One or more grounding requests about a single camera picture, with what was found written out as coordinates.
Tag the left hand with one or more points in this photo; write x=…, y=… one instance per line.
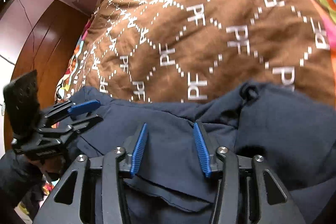
x=50, y=165

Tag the dark navy padded jacket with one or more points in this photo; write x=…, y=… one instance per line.
x=259, y=154

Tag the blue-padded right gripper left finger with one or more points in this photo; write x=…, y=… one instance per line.
x=90, y=190

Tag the wooden bed headboard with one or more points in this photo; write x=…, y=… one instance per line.
x=49, y=47

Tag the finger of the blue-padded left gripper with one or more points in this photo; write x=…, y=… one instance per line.
x=61, y=111
x=80, y=126

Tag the brown colourful cartoon quilt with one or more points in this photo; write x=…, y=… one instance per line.
x=198, y=50

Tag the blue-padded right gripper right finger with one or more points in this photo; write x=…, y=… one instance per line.
x=248, y=190

